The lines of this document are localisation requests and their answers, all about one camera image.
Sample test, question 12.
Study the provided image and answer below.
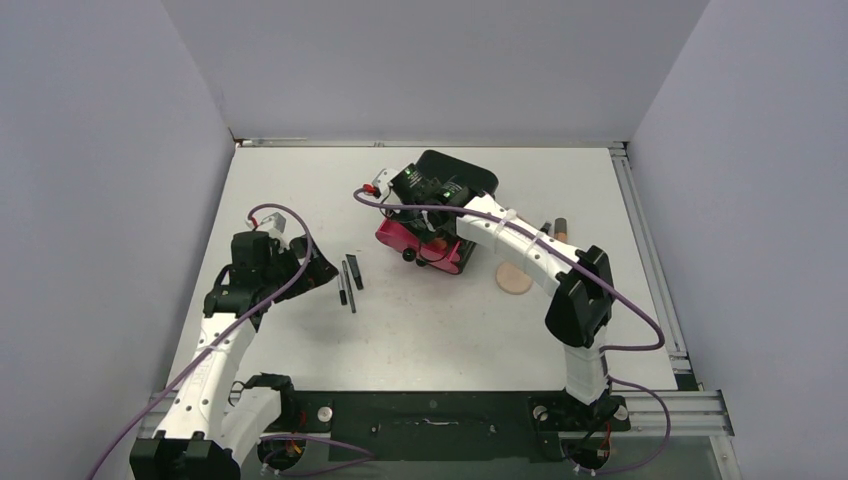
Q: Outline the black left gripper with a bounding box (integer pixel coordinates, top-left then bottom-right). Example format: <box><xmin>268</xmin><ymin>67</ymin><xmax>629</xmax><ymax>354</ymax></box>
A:
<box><xmin>260</xmin><ymin>235</ymin><xmax>337</xmax><ymax>303</ymax></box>

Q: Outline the pink drawer with black knob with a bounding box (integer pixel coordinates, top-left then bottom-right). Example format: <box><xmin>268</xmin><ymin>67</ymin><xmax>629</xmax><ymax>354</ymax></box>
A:
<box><xmin>375</xmin><ymin>217</ymin><xmax>473</xmax><ymax>275</ymax></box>

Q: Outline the round beige powder puff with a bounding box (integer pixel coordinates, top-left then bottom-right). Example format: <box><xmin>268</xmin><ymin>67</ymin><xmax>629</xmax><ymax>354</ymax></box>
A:
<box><xmin>495</xmin><ymin>262</ymin><xmax>534</xmax><ymax>295</ymax></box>

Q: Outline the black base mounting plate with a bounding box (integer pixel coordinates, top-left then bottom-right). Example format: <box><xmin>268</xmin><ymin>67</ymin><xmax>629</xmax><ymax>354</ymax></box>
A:
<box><xmin>263</xmin><ymin>391</ymin><xmax>631</xmax><ymax>463</ymax></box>

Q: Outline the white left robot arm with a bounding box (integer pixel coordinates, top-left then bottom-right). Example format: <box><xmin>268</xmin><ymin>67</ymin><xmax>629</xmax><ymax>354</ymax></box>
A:
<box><xmin>130</xmin><ymin>230</ymin><xmax>339</xmax><ymax>479</ymax></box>

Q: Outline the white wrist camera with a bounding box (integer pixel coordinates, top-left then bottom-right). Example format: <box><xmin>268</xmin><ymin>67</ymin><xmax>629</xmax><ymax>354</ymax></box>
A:
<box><xmin>256</xmin><ymin>212</ymin><xmax>286</xmax><ymax>241</ymax></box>
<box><xmin>370</xmin><ymin>168</ymin><xmax>399</xmax><ymax>200</ymax></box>

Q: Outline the short black eyeliner pen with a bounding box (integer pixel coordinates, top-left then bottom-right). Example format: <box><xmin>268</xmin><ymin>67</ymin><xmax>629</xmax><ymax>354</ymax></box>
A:
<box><xmin>337</xmin><ymin>272</ymin><xmax>348</xmax><ymax>306</ymax></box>

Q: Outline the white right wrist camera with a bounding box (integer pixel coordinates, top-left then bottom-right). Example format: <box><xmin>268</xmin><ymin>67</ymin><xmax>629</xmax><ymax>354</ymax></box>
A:
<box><xmin>370</xmin><ymin>168</ymin><xmax>399</xmax><ymax>200</ymax></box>

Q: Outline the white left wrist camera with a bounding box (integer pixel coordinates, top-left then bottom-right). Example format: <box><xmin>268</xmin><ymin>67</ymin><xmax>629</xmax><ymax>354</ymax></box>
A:
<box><xmin>256</xmin><ymin>212</ymin><xmax>286</xmax><ymax>241</ymax></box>

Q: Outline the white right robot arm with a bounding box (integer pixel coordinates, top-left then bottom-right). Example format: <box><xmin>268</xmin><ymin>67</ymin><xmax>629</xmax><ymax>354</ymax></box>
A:
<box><xmin>366</xmin><ymin>156</ymin><xmax>614</xmax><ymax>428</ymax></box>

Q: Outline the tan foundation tube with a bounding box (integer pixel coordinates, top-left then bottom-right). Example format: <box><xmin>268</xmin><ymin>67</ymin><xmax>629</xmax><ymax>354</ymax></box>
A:
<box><xmin>553</xmin><ymin>217</ymin><xmax>568</xmax><ymax>243</ymax></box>

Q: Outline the long black eyeliner pencil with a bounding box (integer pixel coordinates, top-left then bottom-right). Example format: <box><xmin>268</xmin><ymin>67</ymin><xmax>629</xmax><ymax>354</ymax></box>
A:
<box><xmin>341</xmin><ymin>260</ymin><xmax>357</xmax><ymax>314</ymax></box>

